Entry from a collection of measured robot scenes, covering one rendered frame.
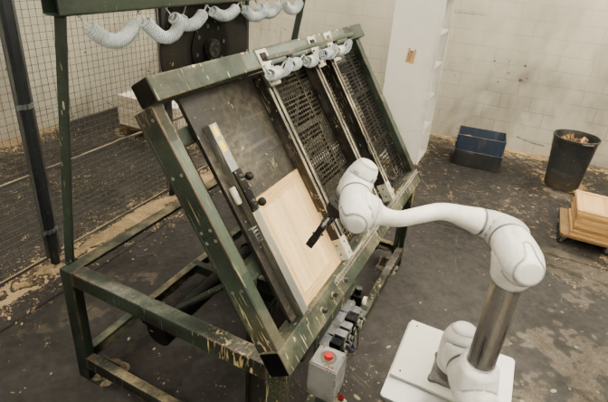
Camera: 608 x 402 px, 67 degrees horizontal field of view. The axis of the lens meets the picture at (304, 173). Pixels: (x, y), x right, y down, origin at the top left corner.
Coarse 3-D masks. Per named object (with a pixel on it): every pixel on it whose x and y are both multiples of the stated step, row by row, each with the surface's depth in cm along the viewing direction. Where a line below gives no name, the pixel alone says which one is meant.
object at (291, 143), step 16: (272, 64) 234; (288, 64) 226; (256, 80) 234; (272, 96) 234; (272, 112) 237; (288, 128) 237; (288, 144) 240; (304, 160) 240; (304, 176) 242; (320, 192) 245; (320, 208) 245; (336, 224) 248; (336, 240) 247
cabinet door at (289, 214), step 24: (264, 192) 216; (288, 192) 231; (264, 216) 211; (288, 216) 225; (312, 216) 242; (288, 240) 220; (288, 264) 215; (312, 264) 230; (336, 264) 246; (312, 288) 224
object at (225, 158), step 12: (204, 132) 198; (216, 144) 197; (216, 156) 200; (228, 156) 200; (228, 168) 199; (240, 192) 201; (252, 216) 203; (264, 228) 205; (264, 240) 204; (276, 252) 207; (276, 264) 207; (288, 276) 209; (288, 288) 208; (300, 300) 211; (300, 312) 210
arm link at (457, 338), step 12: (456, 324) 193; (468, 324) 193; (444, 336) 193; (456, 336) 188; (468, 336) 187; (444, 348) 192; (456, 348) 187; (468, 348) 186; (444, 360) 190; (444, 372) 196
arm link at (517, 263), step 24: (504, 240) 151; (528, 240) 148; (504, 264) 147; (528, 264) 142; (504, 288) 152; (504, 312) 157; (480, 336) 165; (504, 336) 162; (456, 360) 180; (480, 360) 167; (456, 384) 174; (480, 384) 168
